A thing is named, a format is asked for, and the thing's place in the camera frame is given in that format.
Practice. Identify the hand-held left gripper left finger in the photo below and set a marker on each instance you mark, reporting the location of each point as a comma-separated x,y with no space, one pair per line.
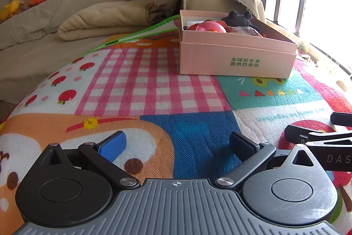
112,145

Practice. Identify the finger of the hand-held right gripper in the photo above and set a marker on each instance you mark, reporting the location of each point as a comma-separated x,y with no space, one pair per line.
342,118
297,133

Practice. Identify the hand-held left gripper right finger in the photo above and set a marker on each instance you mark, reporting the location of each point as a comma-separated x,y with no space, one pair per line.
243,148

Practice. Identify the pink cardboard box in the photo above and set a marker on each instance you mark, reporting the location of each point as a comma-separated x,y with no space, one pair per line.
233,58

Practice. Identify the brown snack packet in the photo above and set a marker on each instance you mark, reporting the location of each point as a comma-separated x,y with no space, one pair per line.
247,31

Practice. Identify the pink round toy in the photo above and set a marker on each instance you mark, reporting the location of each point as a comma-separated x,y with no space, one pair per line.
211,26

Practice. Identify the black plush toy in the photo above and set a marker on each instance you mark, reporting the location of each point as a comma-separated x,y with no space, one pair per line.
239,19

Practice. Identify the colourful printed play mat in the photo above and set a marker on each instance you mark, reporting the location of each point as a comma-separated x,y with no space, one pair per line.
137,91

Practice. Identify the folded beige blanket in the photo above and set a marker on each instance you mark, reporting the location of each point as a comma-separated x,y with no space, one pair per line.
104,20

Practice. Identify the beige fringed cloth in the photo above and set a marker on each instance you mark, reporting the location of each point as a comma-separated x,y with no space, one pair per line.
247,2

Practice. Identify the brown plush toy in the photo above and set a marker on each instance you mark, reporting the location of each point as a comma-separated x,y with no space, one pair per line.
27,2

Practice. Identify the yellow duck plush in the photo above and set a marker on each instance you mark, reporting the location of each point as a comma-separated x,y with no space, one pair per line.
11,5

